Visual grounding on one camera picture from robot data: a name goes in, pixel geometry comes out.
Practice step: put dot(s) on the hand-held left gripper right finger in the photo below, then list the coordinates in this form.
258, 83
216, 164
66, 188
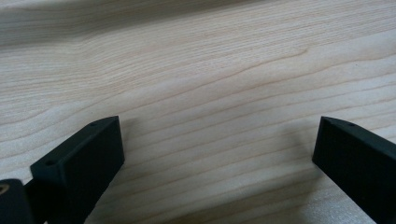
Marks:
358, 161

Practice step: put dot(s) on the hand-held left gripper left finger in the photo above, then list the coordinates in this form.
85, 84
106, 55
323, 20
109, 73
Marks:
81, 166

